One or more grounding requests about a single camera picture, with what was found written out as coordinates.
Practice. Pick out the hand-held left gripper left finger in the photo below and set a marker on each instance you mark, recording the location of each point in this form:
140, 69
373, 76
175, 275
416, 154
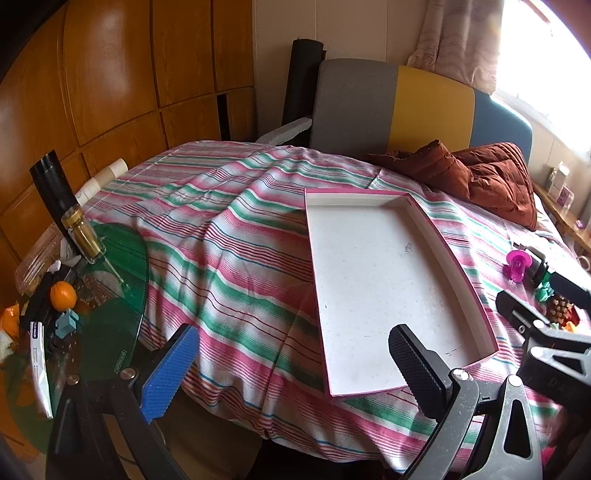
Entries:
168, 369

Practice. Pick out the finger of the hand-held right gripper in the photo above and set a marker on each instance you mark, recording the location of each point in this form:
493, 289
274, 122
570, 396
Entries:
572, 290
521, 311

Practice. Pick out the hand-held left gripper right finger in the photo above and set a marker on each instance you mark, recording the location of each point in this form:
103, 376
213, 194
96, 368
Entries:
415, 364

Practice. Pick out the brown pine cone ornament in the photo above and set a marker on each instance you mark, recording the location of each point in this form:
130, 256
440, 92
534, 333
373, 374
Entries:
558, 309

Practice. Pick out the green plastic spool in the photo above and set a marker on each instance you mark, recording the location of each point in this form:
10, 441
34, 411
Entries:
545, 293

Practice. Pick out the grey black cylinder brush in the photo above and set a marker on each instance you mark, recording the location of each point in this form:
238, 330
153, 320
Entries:
538, 272

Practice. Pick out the magenta plastic cup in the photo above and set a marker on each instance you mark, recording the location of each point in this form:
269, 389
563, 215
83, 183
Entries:
517, 266

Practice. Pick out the white tray with pink rim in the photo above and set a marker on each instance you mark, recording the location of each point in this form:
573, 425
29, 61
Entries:
383, 300

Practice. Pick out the wooden bedside desk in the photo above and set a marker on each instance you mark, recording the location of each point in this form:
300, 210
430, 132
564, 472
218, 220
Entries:
568, 221

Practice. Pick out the round green glass table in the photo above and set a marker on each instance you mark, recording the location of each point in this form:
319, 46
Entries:
115, 300

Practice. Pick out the purple small box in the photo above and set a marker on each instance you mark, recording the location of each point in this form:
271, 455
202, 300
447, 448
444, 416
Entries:
565, 197

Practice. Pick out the light blue plastic piece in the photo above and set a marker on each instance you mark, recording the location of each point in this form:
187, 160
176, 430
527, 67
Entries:
68, 323

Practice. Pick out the white carton box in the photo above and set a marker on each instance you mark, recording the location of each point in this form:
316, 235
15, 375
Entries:
557, 177

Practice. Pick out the pink green striped blanket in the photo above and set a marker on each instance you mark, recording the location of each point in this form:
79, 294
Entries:
231, 258

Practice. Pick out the white printed packet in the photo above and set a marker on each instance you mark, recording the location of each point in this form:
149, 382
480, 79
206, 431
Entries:
40, 369

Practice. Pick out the orange fruit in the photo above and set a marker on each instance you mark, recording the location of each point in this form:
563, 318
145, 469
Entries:
63, 296
9, 323

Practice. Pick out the brown down jacket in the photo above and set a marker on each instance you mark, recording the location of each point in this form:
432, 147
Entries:
494, 184

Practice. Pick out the gold glass bottle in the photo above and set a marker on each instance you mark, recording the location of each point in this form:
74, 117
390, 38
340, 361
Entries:
85, 235

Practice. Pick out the clear plastic container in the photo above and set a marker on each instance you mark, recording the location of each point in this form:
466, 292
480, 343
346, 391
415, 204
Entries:
34, 277

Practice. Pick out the stack of paper cups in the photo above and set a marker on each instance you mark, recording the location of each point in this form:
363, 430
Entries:
104, 177

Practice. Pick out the black cylinder flask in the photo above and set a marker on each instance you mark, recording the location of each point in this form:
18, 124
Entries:
51, 184

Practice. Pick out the window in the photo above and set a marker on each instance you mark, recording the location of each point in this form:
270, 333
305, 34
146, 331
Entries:
535, 55

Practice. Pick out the grey yellow blue headboard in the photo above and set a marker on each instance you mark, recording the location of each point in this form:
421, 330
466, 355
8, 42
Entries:
360, 106

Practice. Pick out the beige patterned curtain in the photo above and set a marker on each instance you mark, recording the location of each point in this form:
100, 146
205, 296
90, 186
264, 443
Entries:
457, 46

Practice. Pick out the wooden wardrobe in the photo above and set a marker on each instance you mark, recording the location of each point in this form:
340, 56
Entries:
115, 69

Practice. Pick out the black rolled mat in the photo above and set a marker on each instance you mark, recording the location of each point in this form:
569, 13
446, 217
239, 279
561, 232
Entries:
300, 78

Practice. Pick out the white bed side rail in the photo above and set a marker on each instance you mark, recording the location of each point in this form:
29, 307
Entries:
284, 131

